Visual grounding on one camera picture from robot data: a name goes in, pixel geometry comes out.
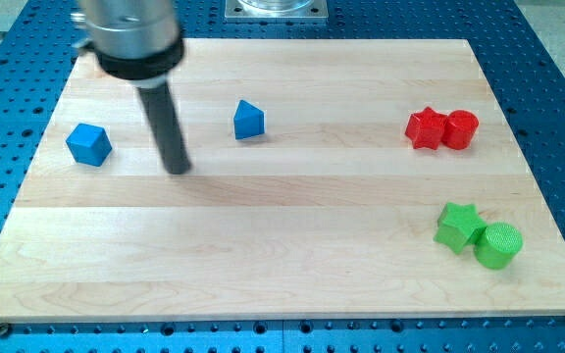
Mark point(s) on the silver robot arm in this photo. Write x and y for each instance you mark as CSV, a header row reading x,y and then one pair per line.
x,y
135,40

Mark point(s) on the blue triangle block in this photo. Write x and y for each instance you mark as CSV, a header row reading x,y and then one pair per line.
x,y
248,121

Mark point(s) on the blue cube block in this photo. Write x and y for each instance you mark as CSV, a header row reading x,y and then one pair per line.
x,y
89,144

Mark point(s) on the light wooden board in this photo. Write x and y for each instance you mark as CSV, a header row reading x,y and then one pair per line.
x,y
331,213

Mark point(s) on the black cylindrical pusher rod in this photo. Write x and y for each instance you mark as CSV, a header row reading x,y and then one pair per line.
x,y
160,111

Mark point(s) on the red star block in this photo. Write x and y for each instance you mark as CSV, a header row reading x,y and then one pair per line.
x,y
425,129

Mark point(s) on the green star block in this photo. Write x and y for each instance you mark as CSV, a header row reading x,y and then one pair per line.
x,y
459,226

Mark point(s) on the red cylinder block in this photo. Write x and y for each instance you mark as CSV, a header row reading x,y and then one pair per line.
x,y
459,129

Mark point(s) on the green cylinder block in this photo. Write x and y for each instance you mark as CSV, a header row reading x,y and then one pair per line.
x,y
498,245

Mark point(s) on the blue perforated table plate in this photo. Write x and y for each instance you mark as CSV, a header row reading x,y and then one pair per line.
x,y
36,58

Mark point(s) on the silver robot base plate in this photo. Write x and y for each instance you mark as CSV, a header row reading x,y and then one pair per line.
x,y
272,11

